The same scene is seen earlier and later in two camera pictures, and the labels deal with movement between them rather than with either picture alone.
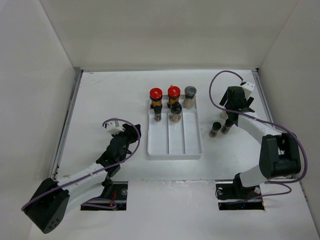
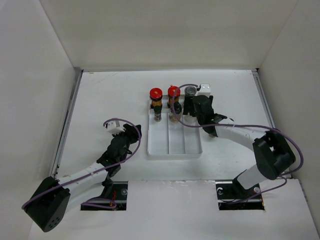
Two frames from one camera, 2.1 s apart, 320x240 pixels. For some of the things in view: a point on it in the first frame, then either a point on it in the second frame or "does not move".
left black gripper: (130, 132) does not move
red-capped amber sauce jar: (156, 94) does not move
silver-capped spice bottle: (190, 92) does not move
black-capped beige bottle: (175, 112) does not move
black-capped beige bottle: (224, 114) to (190, 119)
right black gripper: (247, 102) to (189, 101)
